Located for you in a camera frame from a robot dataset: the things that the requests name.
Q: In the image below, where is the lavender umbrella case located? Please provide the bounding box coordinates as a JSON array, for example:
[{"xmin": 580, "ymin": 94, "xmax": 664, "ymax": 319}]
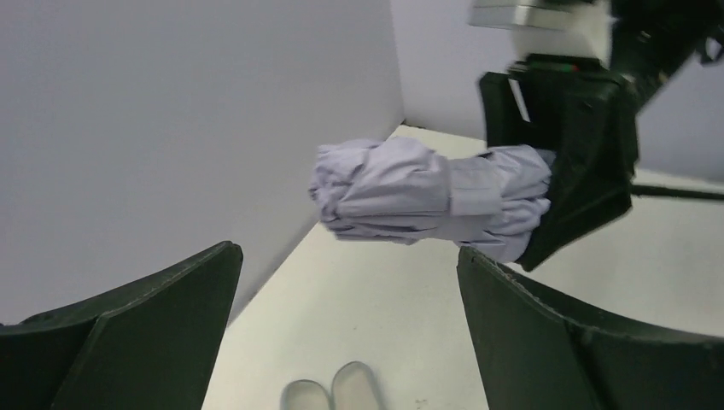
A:
[{"xmin": 279, "ymin": 361, "xmax": 387, "ymax": 410}]

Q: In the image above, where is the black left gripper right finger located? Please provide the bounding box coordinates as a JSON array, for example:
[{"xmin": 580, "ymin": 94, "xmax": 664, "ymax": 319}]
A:
[{"xmin": 457, "ymin": 248, "xmax": 723, "ymax": 410}]

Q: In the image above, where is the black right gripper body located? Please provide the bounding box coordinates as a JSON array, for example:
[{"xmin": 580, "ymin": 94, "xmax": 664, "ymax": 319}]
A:
[{"xmin": 610, "ymin": 0, "xmax": 723, "ymax": 110}]

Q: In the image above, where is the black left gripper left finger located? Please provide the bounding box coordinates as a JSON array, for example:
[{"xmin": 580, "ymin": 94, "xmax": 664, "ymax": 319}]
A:
[{"xmin": 1, "ymin": 242, "xmax": 243, "ymax": 410}]

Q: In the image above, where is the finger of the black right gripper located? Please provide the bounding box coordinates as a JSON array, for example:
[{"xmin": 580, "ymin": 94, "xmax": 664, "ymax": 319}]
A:
[{"xmin": 478, "ymin": 56, "xmax": 639, "ymax": 272}]

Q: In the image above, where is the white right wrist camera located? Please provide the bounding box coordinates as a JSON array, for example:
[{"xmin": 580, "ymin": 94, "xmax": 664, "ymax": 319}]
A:
[{"xmin": 468, "ymin": 0, "xmax": 613, "ymax": 67}]

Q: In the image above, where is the lavender umbrella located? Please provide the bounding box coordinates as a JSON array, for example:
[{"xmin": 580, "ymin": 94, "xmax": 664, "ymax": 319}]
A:
[{"xmin": 307, "ymin": 135, "xmax": 724, "ymax": 265}]

